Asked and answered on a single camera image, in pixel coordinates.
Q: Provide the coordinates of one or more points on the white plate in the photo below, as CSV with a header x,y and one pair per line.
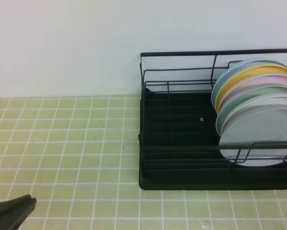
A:
x,y
258,101

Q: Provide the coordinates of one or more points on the blue plate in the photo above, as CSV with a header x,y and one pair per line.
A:
x,y
233,69

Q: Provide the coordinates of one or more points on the green plate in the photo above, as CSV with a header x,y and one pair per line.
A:
x,y
241,97

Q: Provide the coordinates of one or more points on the grey plate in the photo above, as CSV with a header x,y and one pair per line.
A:
x,y
263,125

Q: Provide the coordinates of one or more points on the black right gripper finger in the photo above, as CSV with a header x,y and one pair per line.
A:
x,y
14,212

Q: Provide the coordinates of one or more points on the yellow plate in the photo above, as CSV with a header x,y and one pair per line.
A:
x,y
244,73

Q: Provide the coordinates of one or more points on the black wire dish rack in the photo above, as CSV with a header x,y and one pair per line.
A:
x,y
179,79

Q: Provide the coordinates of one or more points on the pink plate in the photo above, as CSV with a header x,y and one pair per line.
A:
x,y
255,80

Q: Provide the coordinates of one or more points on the black drip tray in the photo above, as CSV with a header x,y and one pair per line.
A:
x,y
239,178

